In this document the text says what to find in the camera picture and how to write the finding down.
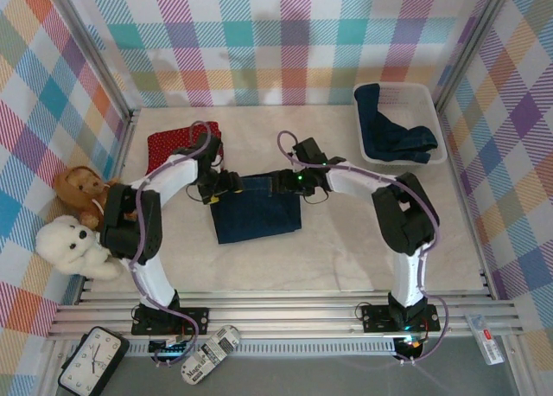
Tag white plastic basket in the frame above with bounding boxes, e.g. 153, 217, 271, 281
352, 83, 449, 169

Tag aluminium corner post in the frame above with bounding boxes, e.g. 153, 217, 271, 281
41, 0, 142, 125
435, 0, 518, 108

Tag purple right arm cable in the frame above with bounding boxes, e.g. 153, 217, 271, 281
277, 131, 449, 365

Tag small black controller board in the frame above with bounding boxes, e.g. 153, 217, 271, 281
148, 338, 191, 359
393, 335, 427, 359

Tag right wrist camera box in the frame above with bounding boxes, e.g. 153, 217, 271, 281
292, 137, 328, 167

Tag plain dark denim skirt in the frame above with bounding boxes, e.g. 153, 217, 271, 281
210, 170, 302, 245

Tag clear plastic box red label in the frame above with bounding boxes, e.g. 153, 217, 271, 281
468, 314, 505, 366

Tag grey slotted cable duct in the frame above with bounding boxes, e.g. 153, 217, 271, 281
127, 342, 398, 357

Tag red white-dotted skirt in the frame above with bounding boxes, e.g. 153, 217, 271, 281
146, 121, 222, 175

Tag aluminium frame rails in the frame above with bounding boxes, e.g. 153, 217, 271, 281
47, 278, 526, 341

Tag white teddy bear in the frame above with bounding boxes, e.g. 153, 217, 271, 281
35, 214, 126, 280

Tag black alarm clock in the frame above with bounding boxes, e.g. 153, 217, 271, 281
57, 325, 130, 395

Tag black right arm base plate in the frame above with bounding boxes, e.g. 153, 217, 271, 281
360, 303, 442, 333

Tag newspaper print pouch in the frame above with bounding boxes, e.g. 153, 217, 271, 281
180, 324, 241, 386

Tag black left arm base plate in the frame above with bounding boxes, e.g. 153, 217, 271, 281
130, 307, 211, 337

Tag denim skirt with pockets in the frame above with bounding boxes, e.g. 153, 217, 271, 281
353, 84, 438, 166

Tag brown teddy bear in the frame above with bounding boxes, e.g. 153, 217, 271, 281
52, 166, 122, 233

